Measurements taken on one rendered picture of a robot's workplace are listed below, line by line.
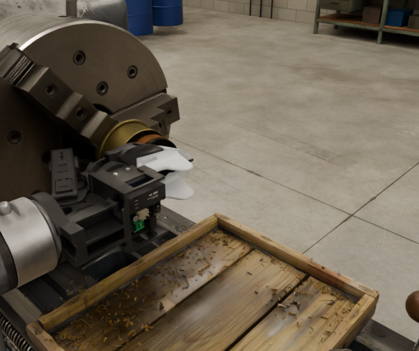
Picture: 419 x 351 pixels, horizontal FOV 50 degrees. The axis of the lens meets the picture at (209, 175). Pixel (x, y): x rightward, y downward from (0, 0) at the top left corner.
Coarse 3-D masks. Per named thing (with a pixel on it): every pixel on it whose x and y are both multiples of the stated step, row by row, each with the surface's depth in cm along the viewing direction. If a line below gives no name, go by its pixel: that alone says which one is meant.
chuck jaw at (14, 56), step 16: (0, 64) 54; (16, 64) 53; (32, 64) 53; (16, 80) 53; (32, 80) 51; (48, 80) 52; (32, 96) 51; (48, 96) 53; (64, 96) 54; (80, 96) 54; (48, 112) 55; (64, 112) 53; (80, 112) 55; (96, 112) 56; (64, 128) 59; (80, 128) 55; (96, 128) 54; (96, 144) 55
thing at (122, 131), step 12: (132, 120) 57; (108, 132) 55; (120, 132) 55; (132, 132) 55; (144, 132) 55; (156, 132) 57; (108, 144) 55; (120, 144) 54; (156, 144) 54; (168, 144) 55; (96, 156) 58
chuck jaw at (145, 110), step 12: (156, 96) 69; (168, 96) 69; (132, 108) 66; (144, 108) 66; (156, 108) 65; (168, 108) 68; (120, 120) 63; (144, 120) 62; (156, 120) 64; (168, 120) 68
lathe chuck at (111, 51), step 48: (0, 48) 54; (48, 48) 55; (96, 48) 60; (144, 48) 66; (0, 96) 52; (96, 96) 62; (144, 96) 69; (0, 144) 54; (48, 144) 59; (0, 192) 56; (48, 192) 61
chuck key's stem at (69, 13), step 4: (68, 0) 59; (72, 0) 59; (76, 0) 59; (68, 4) 59; (72, 4) 59; (76, 4) 60; (68, 8) 59; (72, 8) 59; (76, 8) 60; (68, 12) 60; (72, 12) 60; (76, 12) 60; (68, 16) 60; (72, 16) 60; (76, 16) 60
